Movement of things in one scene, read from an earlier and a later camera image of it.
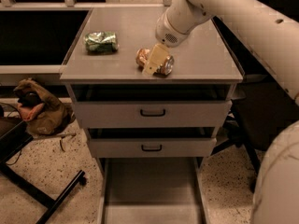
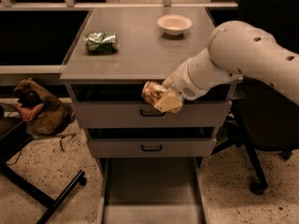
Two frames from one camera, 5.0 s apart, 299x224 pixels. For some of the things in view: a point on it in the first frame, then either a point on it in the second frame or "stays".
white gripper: x=163 y=32 to x=182 y=84
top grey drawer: x=151 y=105 stays
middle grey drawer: x=152 y=142 stays
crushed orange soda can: x=165 y=67 to x=152 y=91
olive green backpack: x=42 y=114 stays
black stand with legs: x=14 y=134 stays
